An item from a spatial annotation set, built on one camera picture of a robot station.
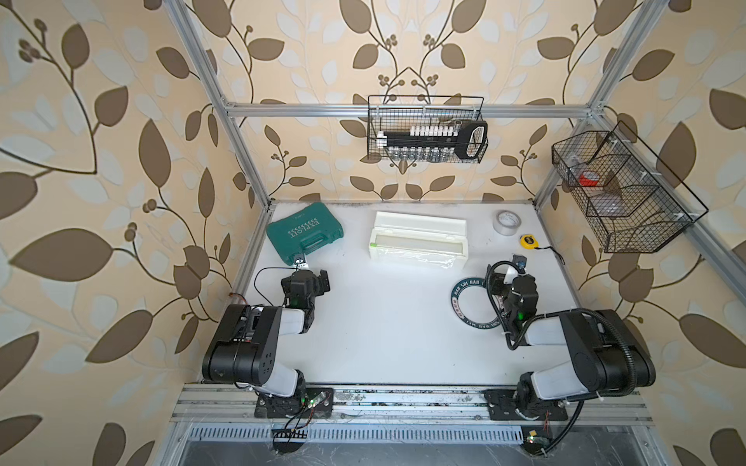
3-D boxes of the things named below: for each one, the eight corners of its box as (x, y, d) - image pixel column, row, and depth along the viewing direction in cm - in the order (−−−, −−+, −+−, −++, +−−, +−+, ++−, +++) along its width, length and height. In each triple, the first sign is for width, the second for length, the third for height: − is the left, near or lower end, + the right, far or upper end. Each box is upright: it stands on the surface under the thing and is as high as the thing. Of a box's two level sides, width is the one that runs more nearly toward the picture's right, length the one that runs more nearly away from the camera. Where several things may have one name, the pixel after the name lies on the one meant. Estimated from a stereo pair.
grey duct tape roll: (494, 235, 113) (498, 228, 110) (489, 217, 119) (492, 210, 116) (521, 235, 113) (525, 228, 110) (514, 217, 119) (517, 210, 116)
